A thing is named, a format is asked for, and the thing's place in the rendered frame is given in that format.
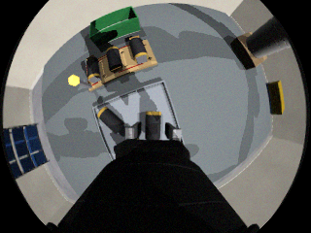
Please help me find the green open-top box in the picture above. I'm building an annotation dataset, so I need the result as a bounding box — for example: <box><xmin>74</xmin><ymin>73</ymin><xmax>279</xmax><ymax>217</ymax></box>
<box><xmin>89</xmin><ymin>6</ymin><xmax>140</xmax><ymax>48</ymax></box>

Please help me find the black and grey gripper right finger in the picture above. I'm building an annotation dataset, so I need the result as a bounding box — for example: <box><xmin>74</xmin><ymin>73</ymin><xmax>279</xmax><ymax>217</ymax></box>
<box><xmin>165</xmin><ymin>122</ymin><xmax>182</xmax><ymax>142</ymax></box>

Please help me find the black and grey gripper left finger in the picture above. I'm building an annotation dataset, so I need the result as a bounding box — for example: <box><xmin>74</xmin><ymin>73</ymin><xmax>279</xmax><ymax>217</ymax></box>
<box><xmin>125</xmin><ymin>121</ymin><xmax>142</xmax><ymax>140</ymax></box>

